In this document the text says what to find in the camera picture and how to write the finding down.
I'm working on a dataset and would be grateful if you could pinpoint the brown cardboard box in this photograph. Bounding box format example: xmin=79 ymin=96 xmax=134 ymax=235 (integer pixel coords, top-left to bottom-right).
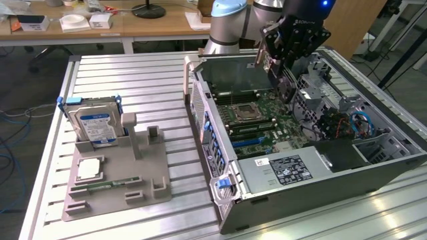
xmin=197 ymin=0 xmax=218 ymax=18

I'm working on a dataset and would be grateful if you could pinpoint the plain white box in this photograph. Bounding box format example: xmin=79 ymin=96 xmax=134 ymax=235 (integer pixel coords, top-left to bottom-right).
xmin=89 ymin=13 xmax=114 ymax=30

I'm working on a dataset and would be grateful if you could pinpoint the metal CPU socket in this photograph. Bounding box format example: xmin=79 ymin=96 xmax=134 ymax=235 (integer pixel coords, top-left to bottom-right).
xmin=233 ymin=102 xmax=261 ymax=123

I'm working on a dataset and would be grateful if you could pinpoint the white box with round insert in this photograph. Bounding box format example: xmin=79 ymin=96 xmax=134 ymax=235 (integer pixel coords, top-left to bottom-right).
xmin=59 ymin=14 xmax=93 ymax=34

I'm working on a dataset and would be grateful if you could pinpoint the grey power supply unit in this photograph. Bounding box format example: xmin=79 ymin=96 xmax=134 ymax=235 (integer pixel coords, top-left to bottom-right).
xmin=237 ymin=146 xmax=336 ymax=195

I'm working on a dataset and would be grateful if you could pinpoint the black wire connector bundle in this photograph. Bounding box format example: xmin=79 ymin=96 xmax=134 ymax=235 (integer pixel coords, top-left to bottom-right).
xmin=315 ymin=111 xmax=353 ymax=140

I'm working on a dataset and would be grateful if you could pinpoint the white floor cable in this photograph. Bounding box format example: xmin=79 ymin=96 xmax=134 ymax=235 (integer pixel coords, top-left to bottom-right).
xmin=0 ymin=104 xmax=57 ymax=118

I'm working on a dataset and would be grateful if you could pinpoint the blue disk caddy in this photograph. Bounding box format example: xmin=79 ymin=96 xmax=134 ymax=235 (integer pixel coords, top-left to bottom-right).
xmin=55 ymin=94 xmax=127 ymax=141

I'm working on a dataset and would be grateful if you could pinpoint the white paper stack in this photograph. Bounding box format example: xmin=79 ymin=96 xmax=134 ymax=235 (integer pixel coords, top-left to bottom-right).
xmin=185 ymin=11 xmax=214 ymax=31

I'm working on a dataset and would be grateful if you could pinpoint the blue SATA wire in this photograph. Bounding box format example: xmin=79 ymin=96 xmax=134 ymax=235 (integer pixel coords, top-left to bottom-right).
xmin=349 ymin=111 xmax=377 ymax=139

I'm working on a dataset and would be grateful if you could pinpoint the blue case latch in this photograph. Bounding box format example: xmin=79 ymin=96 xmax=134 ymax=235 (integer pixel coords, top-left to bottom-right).
xmin=215 ymin=178 xmax=233 ymax=193

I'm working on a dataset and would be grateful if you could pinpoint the white box with dark lid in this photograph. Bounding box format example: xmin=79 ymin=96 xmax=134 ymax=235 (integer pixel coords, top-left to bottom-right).
xmin=17 ymin=14 xmax=51 ymax=32

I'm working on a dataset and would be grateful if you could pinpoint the metal disk bay cage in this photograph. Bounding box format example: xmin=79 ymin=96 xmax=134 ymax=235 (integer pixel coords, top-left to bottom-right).
xmin=293 ymin=73 xmax=338 ymax=118

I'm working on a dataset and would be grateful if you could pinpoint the beige corner bracket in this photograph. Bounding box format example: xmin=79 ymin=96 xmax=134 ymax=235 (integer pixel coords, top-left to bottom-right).
xmin=183 ymin=55 xmax=202 ymax=101

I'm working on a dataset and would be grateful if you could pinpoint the green motherboard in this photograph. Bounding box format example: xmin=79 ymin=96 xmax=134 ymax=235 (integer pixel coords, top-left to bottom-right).
xmin=213 ymin=88 xmax=314 ymax=160

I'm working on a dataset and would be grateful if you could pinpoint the wooden desk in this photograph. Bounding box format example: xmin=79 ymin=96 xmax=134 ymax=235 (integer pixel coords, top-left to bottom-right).
xmin=0 ymin=0 xmax=262 ymax=55

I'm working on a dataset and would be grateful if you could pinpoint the silver CPU chip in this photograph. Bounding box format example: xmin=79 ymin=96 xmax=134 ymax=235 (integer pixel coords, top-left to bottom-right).
xmin=75 ymin=158 xmax=102 ymax=181

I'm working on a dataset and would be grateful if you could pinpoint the black office chair base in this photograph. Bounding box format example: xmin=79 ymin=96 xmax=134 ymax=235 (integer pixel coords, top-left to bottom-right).
xmin=29 ymin=46 xmax=75 ymax=74

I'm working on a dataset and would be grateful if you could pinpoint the black power adapter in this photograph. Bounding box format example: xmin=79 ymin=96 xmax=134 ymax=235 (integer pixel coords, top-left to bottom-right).
xmin=362 ymin=51 xmax=382 ymax=63

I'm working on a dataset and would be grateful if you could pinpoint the silver hard disk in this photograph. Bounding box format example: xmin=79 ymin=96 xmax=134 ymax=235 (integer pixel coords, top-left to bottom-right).
xmin=65 ymin=101 xmax=122 ymax=151

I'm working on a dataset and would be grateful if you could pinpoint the silver chipset heatsink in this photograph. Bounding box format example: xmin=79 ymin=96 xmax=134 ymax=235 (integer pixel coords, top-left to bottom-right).
xmin=275 ymin=141 xmax=295 ymax=152

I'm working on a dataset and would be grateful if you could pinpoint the grey open PC case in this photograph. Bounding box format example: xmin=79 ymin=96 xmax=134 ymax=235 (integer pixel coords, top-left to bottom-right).
xmin=183 ymin=45 xmax=427 ymax=235

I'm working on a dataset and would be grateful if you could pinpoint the black slanted pole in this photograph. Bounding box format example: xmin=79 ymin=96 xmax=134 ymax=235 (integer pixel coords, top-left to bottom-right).
xmin=378 ymin=0 xmax=427 ymax=89

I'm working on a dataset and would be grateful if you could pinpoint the wooden cabinet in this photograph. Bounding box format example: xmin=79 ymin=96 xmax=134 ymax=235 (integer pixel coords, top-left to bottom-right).
xmin=313 ymin=0 xmax=390 ymax=61

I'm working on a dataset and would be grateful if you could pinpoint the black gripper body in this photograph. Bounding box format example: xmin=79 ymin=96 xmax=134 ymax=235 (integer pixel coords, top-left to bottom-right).
xmin=278 ymin=0 xmax=338 ymax=55

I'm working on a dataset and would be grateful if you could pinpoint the black Nvidia graphics card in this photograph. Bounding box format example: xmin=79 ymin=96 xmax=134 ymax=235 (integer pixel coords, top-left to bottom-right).
xmin=255 ymin=41 xmax=298 ymax=105

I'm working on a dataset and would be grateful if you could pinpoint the installed green RAM stick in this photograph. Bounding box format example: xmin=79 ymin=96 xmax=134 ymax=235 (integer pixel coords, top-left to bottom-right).
xmin=230 ymin=122 xmax=278 ymax=133

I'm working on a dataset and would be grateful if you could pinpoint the blue expansion slot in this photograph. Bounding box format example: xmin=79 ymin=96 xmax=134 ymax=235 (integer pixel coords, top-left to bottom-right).
xmin=233 ymin=136 xmax=266 ymax=149

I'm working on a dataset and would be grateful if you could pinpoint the black round lamp base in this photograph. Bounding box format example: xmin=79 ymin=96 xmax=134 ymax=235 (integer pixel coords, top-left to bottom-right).
xmin=131 ymin=0 xmax=167 ymax=19

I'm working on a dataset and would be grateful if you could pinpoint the grey printed parts rack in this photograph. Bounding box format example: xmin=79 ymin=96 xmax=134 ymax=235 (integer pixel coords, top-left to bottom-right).
xmin=62 ymin=112 xmax=174 ymax=223

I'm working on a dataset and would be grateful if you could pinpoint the blue floor cable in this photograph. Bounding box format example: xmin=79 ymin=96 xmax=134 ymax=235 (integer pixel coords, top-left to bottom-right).
xmin=0 ymin=112 xmax=30 ymax=215

